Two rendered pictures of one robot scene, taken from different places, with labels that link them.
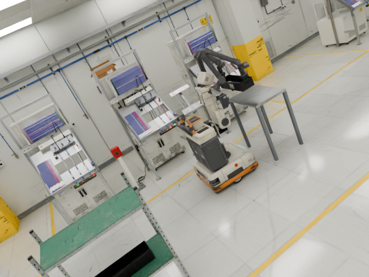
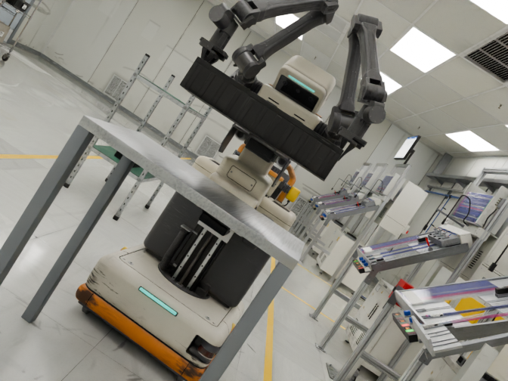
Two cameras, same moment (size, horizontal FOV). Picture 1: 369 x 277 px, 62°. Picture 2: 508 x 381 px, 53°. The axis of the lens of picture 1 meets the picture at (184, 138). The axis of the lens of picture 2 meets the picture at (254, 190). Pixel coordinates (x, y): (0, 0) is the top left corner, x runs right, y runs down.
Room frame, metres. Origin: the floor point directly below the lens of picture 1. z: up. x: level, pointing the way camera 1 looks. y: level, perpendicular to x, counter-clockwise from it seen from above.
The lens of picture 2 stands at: (4.36, -2.52, 0.99)
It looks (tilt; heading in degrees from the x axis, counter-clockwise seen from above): 4 degrees down; 108
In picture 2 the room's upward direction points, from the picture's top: 33 degrees clockwise
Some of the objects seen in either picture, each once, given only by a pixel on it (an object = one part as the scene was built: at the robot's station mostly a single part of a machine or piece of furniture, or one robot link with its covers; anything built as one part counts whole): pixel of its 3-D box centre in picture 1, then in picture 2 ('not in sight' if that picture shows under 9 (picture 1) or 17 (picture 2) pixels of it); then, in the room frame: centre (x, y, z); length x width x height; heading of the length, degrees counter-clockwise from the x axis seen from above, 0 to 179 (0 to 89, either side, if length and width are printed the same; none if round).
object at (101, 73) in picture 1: (109, 66); not in sight; (5.27, 0.59, 1.82); 0.68 x 0.30 x 0.20; 108
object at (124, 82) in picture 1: (128, 79); not in sight; (5.02, 0.39, 1.52); 0.51 x 0.13 x 0.27; 108
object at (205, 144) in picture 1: (205, 141); (224, 224); (3.58, -0.22, 0.59); 0.55 x 0.34 x 0.83; 12
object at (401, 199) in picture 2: not in sight; (371, 224); (3.68, 4.96, 0.95); 1.36 x 0.82 x 1.90; 18
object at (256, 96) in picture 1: (264, 120); (137, 292); (3.76, -1.07, 0.40); 0.70 x 0.45 x 0.80; 12
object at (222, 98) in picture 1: (218, 99); (261, 147); (3.66, -0.60, 0.99); 0.28 x 0.16 x 0.22; 12
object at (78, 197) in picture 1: (73, 175); (407, 294); (4.51, 1.80, 0.66); 1.01 x 0.73 x 1.31; 18
